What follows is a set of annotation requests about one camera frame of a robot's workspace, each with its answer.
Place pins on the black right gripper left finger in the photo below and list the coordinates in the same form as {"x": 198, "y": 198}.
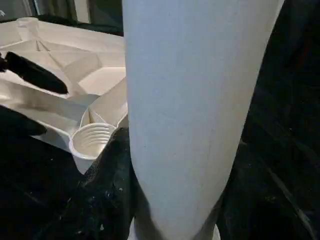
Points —
{"x": 100, "y": 200}

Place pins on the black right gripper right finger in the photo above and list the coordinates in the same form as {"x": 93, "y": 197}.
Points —
{"x": 270, "y": 200}

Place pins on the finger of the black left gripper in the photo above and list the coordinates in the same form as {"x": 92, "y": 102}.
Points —
{"x": 35, "y": 75}
{"x": 20, "y": 122}

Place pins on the white plastic table top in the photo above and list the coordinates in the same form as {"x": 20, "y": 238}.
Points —
{"x": 75, "y": 85}

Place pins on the white plastic table leg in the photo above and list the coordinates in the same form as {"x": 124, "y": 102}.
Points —
{"x": 200, "y": 100}

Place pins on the black work mat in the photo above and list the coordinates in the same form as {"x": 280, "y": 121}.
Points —
{"x": 290, "y": 75}

